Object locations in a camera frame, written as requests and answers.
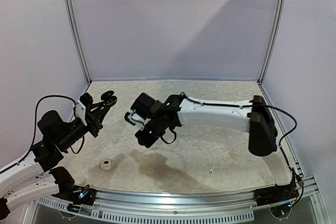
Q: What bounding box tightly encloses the white earbud charging case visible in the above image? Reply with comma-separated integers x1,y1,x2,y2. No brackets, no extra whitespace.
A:
100,158,112,171

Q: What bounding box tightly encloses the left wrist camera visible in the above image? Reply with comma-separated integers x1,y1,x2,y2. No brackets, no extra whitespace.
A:
73,92,93,126

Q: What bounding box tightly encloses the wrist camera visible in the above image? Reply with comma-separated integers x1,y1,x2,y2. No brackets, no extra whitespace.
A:
124,112,146,131
73,92,93,126

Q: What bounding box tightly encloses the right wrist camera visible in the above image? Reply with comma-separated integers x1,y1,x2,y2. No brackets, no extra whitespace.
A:
124,112,146,131

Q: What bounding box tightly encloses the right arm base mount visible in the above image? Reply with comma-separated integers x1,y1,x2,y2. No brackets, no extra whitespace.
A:
254,173,304,206

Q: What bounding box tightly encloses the aluminium front rail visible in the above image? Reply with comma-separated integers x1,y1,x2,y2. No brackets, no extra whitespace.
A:
30,175,323,224

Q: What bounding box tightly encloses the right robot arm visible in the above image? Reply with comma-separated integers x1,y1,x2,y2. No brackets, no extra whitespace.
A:
124,92,278,157

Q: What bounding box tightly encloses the white earbud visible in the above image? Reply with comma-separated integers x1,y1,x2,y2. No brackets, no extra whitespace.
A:
209,168,214,177

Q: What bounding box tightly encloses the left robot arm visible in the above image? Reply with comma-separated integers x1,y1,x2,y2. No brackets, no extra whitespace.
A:
1,92,117,219

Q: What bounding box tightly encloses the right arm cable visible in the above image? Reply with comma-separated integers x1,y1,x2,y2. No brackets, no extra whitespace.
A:
160,92,302,183

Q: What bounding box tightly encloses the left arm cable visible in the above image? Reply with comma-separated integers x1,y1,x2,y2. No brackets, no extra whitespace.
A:
15,95,86,164

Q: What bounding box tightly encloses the black earbud charging case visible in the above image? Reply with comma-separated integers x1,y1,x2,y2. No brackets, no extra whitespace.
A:
100,90,118,106

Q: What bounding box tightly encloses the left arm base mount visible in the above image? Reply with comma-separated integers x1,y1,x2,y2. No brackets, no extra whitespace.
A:
49,167,97,206

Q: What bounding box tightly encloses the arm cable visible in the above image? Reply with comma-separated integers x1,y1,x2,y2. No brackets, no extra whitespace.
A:
15,95,86,164
160,92,302,183

